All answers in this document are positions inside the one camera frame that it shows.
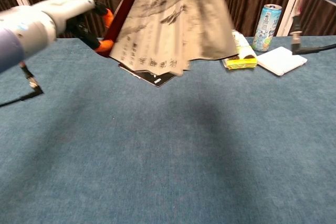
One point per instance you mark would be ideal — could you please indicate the flat white box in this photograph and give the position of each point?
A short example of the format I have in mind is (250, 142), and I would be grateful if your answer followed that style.
(281, 60)

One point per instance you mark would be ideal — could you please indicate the tall light blue drink can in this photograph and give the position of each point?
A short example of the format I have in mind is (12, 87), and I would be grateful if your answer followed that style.
(266, 28)

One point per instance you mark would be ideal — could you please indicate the black product package card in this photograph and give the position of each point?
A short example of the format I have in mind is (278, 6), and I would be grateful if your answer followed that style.
(157, 78)

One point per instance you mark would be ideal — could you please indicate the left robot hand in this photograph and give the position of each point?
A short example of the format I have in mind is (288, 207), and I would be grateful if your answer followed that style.
(68, 10)

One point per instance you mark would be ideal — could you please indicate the red-ribbed white paper folding fan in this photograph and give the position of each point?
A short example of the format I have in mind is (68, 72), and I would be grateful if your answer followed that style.
(178, 24)

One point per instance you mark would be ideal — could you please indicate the yellow scouring sponge pack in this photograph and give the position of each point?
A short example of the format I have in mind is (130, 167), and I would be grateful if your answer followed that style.
(244, 56)

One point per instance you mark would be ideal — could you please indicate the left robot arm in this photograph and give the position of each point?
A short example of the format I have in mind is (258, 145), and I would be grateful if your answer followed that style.
(18, 35)

